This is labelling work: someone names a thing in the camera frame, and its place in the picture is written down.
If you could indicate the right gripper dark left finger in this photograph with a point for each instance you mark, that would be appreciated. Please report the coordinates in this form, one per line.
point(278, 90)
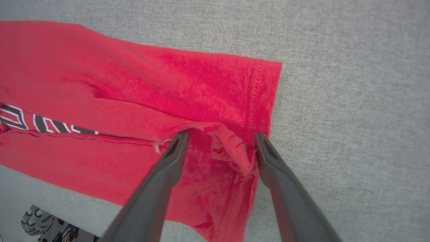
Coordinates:
point(147, 201)

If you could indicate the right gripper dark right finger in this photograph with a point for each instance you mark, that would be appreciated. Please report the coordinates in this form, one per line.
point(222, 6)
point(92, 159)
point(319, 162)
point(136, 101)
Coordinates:
point(295, 208)

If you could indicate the red white sleeved garment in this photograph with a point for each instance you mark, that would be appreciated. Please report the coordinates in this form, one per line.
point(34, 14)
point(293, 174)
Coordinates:
point(134, 84)

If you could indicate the grey robot base wheel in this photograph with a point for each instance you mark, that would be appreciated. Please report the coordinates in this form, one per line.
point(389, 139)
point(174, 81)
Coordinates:
point(35, 220)

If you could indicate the dark robot base chassis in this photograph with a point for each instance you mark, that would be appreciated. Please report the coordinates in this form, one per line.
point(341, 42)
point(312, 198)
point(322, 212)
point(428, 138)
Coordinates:
point(69, 233)

